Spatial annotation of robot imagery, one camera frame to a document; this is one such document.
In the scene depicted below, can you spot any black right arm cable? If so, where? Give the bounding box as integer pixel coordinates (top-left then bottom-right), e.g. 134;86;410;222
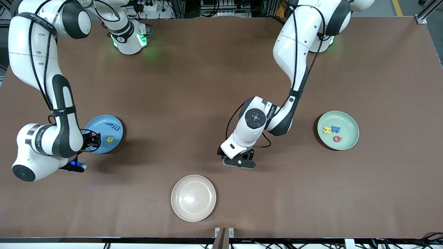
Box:
10;0;102;146

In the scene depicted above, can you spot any grey bracket with post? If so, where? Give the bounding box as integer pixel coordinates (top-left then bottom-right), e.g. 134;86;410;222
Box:
215;227;235;249

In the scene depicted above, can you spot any blue round plate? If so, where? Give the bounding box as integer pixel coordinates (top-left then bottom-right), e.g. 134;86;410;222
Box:
84;115;124;154

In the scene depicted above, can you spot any white power strip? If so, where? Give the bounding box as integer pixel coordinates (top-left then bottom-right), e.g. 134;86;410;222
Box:
202;10;240;18

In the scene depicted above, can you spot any black table edge bar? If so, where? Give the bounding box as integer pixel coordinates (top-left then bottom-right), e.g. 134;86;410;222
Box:
0;237;443;244

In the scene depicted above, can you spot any bundle of loose cables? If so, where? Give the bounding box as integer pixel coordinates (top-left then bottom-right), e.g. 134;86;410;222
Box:
374;232;443;249

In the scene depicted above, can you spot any green round plate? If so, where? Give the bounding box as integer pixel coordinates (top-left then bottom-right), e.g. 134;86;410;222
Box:
317;111;360;151

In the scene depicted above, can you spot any aluminium frame profile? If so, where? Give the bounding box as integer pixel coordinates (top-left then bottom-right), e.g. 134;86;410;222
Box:
415;0;443;25

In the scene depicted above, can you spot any beige round plate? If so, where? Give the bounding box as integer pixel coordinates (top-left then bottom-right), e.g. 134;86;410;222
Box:
171;175;217;222

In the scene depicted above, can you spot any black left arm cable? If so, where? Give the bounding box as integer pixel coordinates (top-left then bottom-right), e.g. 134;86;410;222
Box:
226;0;326;149

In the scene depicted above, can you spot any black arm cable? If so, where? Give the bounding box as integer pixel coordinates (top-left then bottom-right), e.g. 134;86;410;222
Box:
10;0;102;146
226;0;326;149

